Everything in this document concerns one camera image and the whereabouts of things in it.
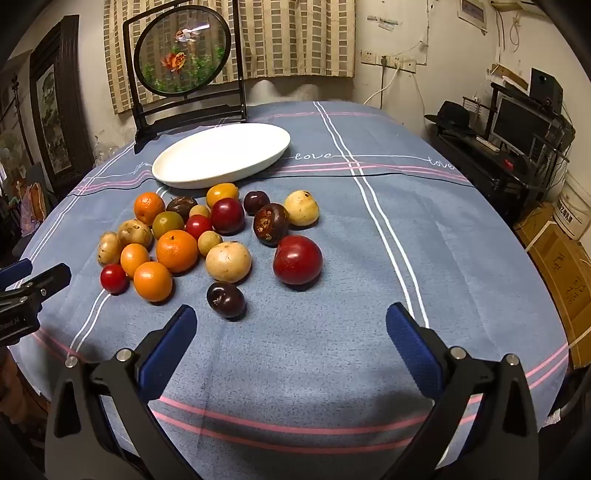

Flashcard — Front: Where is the red plum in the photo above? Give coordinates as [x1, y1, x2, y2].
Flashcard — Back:
[211, 198, 246, 235]

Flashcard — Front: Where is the black speaker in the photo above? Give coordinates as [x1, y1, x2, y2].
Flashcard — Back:
[529, 68, 564, 112]

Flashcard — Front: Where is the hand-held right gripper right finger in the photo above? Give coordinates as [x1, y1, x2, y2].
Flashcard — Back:
[385, 302, 541, 480]

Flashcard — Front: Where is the white bucket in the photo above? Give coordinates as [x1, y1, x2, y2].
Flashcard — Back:
[551, 173, 591, 241]

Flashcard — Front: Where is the red cherry tomato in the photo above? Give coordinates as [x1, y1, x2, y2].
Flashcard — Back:
[100, 264, 129, 295]
[185, 215, 213, 241]

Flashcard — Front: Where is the cardboard box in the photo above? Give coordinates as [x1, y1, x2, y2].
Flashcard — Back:
[515, 203, 591, 370]

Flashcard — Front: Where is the beige checked curtain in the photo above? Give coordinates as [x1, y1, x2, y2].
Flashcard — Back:
[102, 0, 356, 115]

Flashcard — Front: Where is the dark framed painting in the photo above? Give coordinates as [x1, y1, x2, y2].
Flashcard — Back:
[30, 15, 95, 185]

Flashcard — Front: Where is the large red apple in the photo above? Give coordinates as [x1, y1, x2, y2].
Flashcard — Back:
[272, 235, 323, 285]

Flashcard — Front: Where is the green orange tangerine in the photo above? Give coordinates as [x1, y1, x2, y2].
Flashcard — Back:
[152, 211, 185, 241]

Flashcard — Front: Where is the brown scarred passion fruit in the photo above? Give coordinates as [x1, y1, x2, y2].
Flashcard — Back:
[253, 203, 290, 246]

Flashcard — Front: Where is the brown spotted potato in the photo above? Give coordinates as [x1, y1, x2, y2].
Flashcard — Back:
[117, 220, 153, 250]
[97, 232, 123, 267]

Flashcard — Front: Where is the white cable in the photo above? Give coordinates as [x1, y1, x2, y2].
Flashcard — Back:
[362, 69, 400, 107]

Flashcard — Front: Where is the dark purple plum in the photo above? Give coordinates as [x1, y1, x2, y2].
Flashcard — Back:
[243, 191, 271, 216]
[206, 281, 247, 319]

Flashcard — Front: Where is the tan round pear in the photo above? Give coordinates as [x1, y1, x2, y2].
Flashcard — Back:
[205, 241, 253, 284]

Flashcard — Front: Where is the round goldfish screen black stand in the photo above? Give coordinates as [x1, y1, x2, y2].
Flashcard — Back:
[124, 0, 247, 153]

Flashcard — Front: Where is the yellow pear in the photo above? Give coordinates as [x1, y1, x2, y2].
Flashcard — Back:
[283, 190, 320, 227]

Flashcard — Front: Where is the computer monitor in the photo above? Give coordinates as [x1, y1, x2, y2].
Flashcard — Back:
[489, 95, 561, 155]

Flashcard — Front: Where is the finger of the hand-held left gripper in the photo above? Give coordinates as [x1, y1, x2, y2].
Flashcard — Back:
[0, 263, 72, 308]
[0, 258, 34, 289]

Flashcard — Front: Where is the white electrical panel box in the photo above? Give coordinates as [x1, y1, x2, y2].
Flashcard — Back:
[459, 0, 490, 33]

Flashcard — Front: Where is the blue striped tablecloth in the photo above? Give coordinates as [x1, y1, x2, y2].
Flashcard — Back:
[9, 99, 571, 467]

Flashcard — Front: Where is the orange purple cloth bag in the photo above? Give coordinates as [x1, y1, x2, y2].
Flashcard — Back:
[21, 182, 51, 232]

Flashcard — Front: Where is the black hat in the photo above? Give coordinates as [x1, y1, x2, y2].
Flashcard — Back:
[424, 100, 476, 132]

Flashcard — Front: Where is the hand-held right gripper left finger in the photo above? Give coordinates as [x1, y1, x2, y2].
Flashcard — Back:
[45, 305, 199, 480]

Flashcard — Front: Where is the white oval plate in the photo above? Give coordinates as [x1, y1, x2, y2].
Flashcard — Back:
[151, 122, 291, 190]

